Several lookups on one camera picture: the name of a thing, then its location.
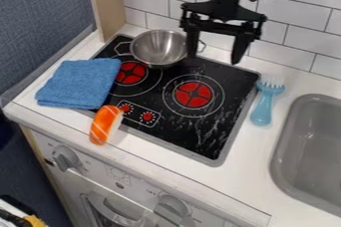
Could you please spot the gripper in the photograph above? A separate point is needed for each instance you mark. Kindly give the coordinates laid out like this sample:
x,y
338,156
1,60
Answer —
x,y
226,5

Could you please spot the blue brush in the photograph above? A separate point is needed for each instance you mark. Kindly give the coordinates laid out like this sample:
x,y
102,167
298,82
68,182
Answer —
x,y
266,101

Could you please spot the silver pot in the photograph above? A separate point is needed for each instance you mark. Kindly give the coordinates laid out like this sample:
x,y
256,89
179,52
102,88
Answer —
x,y
159,47

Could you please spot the toy stove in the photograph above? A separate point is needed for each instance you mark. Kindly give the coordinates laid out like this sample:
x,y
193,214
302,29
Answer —
x,y
186,98

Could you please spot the orange toy sushi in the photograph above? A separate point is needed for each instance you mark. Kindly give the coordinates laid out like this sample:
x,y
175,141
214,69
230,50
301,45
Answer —
x,y
104,124

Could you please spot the toy sink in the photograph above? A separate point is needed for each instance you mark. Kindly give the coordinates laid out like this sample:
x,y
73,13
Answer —
x,y
308,151

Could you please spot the blue cloth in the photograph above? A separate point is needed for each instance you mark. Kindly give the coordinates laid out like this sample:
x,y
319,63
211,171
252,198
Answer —
x,y
79,83

